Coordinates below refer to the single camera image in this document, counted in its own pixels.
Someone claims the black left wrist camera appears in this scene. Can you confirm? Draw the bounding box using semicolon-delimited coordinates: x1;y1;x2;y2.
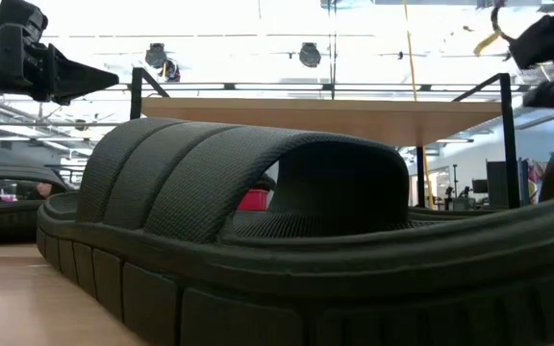
0;0;50;44

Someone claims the black round ceiling lamp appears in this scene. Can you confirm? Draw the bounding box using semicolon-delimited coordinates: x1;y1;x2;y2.
298;41;322;69
144;41;168;69

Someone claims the black looped camera cable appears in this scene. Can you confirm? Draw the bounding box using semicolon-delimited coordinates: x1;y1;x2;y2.
491;0;513;42

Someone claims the wooden shelf with black frame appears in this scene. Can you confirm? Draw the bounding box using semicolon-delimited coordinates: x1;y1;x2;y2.
130;66;522;210

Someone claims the yellow cable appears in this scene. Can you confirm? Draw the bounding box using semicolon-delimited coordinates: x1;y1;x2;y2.
403;0;436;210

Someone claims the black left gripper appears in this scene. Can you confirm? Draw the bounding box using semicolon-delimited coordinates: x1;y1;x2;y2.
0;23;120;107

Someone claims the yellow tape tag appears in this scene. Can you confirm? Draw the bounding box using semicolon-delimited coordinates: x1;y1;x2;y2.
472;31;504;57

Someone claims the black cabinet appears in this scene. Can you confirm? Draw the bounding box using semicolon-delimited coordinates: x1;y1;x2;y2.
486;161;503;209

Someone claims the red plastic bin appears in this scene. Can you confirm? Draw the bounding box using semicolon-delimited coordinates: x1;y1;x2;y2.
237;188;269;211

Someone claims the colourful patterned hanging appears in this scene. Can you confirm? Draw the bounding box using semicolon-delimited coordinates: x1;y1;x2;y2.
520;158;547;203

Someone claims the thin black ceiling pole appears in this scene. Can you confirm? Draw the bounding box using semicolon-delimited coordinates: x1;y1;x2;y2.
328;0;339;101

